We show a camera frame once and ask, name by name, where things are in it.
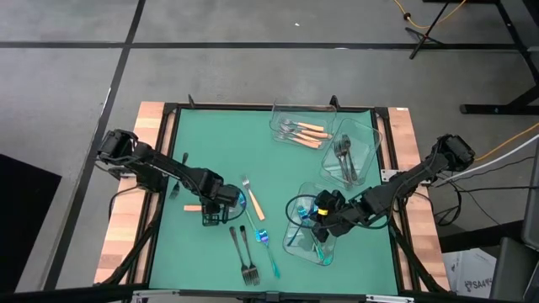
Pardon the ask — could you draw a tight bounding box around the black aluminium table frame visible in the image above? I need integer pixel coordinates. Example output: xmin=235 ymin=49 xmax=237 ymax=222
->
xmin=95 ymin=94 xmax=451 ymax=295

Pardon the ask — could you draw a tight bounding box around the black floor mat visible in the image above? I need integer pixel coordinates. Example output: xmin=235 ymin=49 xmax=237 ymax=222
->
xmin=0 ymin=153 xmax=63 ymax=295

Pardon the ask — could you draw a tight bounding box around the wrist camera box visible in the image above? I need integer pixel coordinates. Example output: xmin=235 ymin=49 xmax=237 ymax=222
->
xmin=312 ymin=221 xmax=337 ymax=244
xmin=221 ymin=183 xmax=243 ymax=204

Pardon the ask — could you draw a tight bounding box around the silver metal bracket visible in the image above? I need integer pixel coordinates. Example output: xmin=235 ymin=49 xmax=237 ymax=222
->
xmin=365 ymin=293 xmax=416 ymax=303
xmin=131 ymin=288 xmax=180 ymax=303

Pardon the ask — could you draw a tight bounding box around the white floor cable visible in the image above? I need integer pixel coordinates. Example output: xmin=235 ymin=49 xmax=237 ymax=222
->
xmin=433 ymin=133 xmax=539 ymax=187

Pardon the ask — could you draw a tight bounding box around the green table mat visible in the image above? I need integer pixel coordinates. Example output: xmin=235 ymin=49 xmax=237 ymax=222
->
xmin=147 ymin=107 xmax=400 ymax=295

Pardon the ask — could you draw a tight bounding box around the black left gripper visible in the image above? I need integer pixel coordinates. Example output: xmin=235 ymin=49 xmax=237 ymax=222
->
xmin=200 ymin=183 xmax=242 ymax=228

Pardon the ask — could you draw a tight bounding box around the black desk frame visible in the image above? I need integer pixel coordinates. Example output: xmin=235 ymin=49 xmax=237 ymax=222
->
xmin=423 ymin=0 xmax=539 ymax=117

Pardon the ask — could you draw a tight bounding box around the black gantry crossbar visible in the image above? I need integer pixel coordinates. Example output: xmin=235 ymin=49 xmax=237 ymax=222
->
xmin=0 ymin=282 xmax=464 ymax=303

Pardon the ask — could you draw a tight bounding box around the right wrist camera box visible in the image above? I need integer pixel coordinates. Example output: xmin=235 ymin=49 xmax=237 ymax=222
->
xmin=312 ymin=221 xmax=337 ymax=244

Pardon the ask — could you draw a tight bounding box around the yellow extension cord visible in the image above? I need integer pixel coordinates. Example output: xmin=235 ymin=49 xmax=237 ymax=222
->
xmin=473 ymin=121 xmax=539 ymax=163

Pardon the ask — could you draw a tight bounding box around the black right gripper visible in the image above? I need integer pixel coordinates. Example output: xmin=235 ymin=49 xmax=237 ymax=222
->
xmin=313 ymin=189 xmax=374 ymax=228

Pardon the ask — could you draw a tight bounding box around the clear plastic container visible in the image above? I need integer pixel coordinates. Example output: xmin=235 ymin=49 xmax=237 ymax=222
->
xmin=280 ymin=181 xmax=352 ymax=268
xmin=318 ymin=117 xmax=383 ymax=191
xmin=269 ymin=100 xmax=338 ymax=151

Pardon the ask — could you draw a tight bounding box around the white cardboard box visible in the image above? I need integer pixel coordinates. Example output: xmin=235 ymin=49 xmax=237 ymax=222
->
xmin=441 ymin=247 xmax=499 ymax=300

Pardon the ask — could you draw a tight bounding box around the grey cabinet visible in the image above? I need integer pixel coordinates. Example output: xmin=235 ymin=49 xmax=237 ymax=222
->
xmin=520 ymin=138 xmax=539 ymax=253

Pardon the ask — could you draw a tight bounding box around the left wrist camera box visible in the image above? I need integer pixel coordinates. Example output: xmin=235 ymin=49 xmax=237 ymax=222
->
xmin=221 ymin=183 xmax=243 ymax=204

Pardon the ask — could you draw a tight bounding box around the yellow floor cable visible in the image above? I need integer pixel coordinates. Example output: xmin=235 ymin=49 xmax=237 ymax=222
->
xmin=392 ymin=0 xmax=469 ymax=30

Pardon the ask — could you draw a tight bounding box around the large dark steel fork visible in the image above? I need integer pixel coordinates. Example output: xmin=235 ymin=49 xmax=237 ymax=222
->
xmin=228 ymin=226 xmax=253 ymax=287
xmin=238 ymin=224 xmax=261 ymax=287

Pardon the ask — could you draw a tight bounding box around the black tripod stand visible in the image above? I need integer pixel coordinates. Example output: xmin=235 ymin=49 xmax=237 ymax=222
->
xmin=403 ymin=0 xmax=454 ymax=61

